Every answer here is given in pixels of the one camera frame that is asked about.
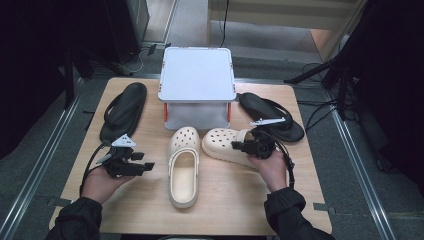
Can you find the black tripod stand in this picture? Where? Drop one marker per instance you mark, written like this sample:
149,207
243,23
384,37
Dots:
310,71

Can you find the metal floor rail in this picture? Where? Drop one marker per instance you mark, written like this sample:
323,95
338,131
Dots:
360,166
40,166

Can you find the cream clog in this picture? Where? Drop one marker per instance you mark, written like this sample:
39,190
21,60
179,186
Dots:
220,143
183,176

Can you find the black stand post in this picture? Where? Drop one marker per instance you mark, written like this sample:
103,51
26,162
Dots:
69,83

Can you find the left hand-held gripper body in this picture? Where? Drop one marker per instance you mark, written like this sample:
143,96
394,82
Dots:
121,165

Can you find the white shoe rack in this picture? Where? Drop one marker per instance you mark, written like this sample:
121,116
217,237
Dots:
196,73

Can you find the black cabinet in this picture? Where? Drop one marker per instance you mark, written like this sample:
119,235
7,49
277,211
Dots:
123,30

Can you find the grey tape strip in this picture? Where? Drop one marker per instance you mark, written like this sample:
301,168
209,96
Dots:
325,208
60,202

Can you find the person's left hand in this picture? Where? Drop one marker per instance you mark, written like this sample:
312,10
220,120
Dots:
100,185

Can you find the black curtain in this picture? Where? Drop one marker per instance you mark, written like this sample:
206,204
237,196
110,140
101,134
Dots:
33,66
396,83

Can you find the person's right hand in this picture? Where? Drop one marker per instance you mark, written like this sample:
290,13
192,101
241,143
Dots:
271,173

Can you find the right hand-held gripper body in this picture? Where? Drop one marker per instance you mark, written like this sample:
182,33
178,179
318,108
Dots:
261,146

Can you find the black flip-flop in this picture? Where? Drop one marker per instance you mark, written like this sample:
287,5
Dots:
131,103
253,105

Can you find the small black plug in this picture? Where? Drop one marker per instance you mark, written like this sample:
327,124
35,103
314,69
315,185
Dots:
151,49

